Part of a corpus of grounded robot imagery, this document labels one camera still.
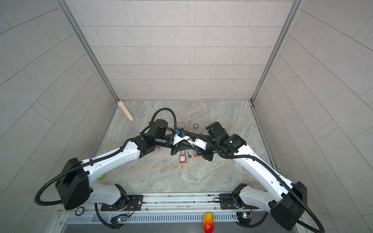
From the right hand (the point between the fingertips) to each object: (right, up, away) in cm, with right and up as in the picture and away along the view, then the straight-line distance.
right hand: (196, 151), depth 72 cm
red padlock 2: (0, -7, +15) cm, 16 cm away
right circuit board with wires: (+23, -31, -4) cm, 38 cm away
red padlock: (-8, -8, +13) cm, 17 cm away
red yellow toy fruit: (+5, -30, -8) cm, 31 cm away
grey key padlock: (-4, -7, +15) cm, 17 cm away
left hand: (-1, +3, -3) cm, 4 cm away
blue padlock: (0, +2, -3) cm, 4 cm away
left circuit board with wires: (-35, -29, -7) cm, 46 cm away
